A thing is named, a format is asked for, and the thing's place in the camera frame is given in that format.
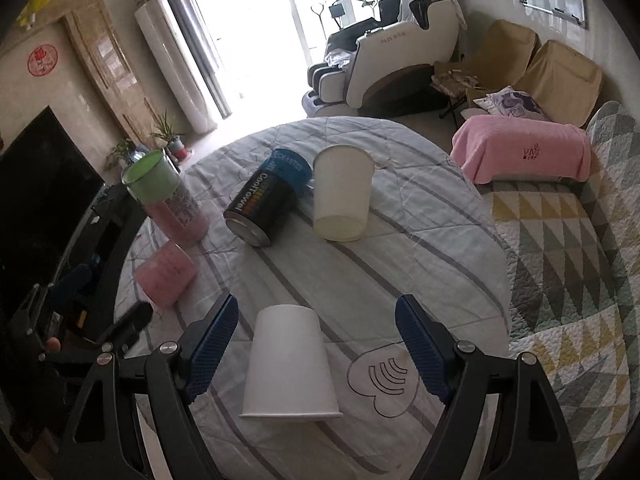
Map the triangle patterned quilt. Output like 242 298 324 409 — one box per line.
479 100 640 480

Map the red round wall decoration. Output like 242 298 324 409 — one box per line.
27 44 59 77

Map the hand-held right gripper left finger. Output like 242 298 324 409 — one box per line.
52 292 240 480

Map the folding stool with papers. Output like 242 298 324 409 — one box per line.
430 60 494 122

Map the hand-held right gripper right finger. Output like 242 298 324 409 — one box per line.
394 294 584 480

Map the purple printed pillow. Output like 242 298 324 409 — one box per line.
472 85 554 121

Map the large white plastic cup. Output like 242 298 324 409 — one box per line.
312 144 375 243

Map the yellow wall ornament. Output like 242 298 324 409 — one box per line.
16 0 54 29

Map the black television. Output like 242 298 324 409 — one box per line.
0 105 107 313

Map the white standing air conditioner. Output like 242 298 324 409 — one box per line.
134 0 220 134

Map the potted green plant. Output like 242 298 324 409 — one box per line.
149 109 190 162
104 139 139 172

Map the beige sofa cushion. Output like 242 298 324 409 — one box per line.
514 39 604 129
461 19 542 92

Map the dark printed can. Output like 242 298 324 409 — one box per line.
223 167 301 247

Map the pink towel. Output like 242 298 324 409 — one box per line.
449 114 593 185

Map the pink bottle with green lid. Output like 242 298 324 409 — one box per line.
121 148 210 247

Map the white paper cup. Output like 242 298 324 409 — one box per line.
239 304 345 421

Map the blue printed cup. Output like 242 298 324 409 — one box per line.
266 148 314 197

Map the pink plastic cup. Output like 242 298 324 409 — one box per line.
134 239 198 310

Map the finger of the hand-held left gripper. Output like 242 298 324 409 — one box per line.
106 302 154 349

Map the beige stone wall panel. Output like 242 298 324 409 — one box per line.
62 0 162 147

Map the white massage chair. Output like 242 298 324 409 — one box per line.
301 0 469 119

